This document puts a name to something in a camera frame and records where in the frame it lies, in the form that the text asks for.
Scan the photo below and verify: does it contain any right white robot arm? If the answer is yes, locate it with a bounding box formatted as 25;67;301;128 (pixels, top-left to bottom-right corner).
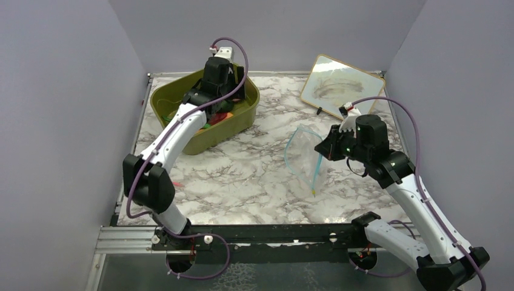
315;115;490;290

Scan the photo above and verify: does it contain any olive green plastic bin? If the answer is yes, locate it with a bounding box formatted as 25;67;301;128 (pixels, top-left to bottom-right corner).
150;70;260;155

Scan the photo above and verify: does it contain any purple cable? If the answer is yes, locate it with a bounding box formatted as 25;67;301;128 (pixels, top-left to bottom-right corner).
126;37;250;219
351;96;487;291

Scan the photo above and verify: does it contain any red meat slice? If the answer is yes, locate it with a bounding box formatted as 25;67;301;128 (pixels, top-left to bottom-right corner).
208;113;226;126

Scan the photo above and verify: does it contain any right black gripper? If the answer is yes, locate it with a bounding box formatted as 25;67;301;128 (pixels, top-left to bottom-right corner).
315;124;371;164

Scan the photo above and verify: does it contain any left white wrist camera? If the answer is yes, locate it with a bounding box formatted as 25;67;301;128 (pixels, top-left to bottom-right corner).
209;46;235;62

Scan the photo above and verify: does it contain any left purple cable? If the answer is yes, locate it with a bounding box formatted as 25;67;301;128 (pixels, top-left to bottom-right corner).
126;37;250;219

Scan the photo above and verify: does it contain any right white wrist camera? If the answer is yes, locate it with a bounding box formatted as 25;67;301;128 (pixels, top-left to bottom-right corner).
339;102;362;133

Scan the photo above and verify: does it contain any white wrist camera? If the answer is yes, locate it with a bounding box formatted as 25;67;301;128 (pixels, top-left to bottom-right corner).
209;46;235;62
339;102;362;133

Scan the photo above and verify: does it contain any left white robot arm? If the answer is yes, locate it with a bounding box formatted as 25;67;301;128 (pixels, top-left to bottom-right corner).
122;56;248;249

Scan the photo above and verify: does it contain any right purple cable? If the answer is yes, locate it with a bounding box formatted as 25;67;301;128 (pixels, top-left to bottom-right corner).
351;96;487;291

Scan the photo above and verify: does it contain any clear zip top bag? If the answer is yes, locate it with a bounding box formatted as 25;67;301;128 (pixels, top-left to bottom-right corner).
284;124;328;197

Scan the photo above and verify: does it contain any wood framed whiteboard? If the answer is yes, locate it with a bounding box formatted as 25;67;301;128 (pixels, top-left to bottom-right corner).
300;54;386;119

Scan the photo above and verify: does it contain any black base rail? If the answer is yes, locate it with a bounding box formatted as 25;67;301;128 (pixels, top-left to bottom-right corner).
96;215;418;266

